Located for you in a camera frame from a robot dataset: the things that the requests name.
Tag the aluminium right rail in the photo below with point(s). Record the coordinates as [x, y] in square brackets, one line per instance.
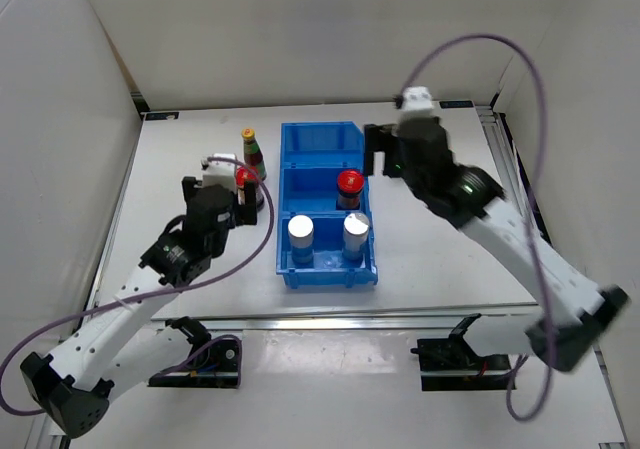
[511, 170]

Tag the right black corner label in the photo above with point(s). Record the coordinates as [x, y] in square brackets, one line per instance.
[456, 104]

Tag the aluminium rail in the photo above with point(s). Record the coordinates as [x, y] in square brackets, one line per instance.
[507, 319]
[511, 170]

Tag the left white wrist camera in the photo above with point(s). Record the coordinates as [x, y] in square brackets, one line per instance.
[218, 173]

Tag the left yellow-cap sauce bottle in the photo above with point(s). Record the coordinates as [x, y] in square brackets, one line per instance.
[252, 153]

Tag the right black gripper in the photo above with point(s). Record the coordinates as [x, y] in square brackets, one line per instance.
[380, 139]

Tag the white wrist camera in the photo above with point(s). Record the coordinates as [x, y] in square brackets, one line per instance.
[414, 101]
[218, 173]

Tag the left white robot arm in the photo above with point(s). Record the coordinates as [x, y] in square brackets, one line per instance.
[76, 382]

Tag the left black corner label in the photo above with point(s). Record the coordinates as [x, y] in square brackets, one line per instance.
[161, 116]

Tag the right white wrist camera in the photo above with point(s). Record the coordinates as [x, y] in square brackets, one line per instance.
[414, 101]

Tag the aluminium front rail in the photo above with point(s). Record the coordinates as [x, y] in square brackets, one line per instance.
[507, 319]

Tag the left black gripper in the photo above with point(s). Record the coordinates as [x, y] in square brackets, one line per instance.
[244, 214]

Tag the silver-cap white shaker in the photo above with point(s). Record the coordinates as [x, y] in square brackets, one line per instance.
[301, 235]
[356, 227]

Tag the blue three-compartment plastic bin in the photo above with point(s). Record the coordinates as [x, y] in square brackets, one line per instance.
[312, 156]

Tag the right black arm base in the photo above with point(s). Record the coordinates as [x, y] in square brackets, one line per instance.
[446, 368]

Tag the red-lid chili jar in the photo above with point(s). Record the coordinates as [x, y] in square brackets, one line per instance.
[350, 184]
[245, 178]

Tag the black corner label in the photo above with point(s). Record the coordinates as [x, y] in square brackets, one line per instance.
[456, 104]
[161, 116]

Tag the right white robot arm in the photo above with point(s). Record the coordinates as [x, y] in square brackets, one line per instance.
[576, 311]

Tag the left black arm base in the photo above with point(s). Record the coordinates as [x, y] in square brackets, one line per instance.
[218, 368]

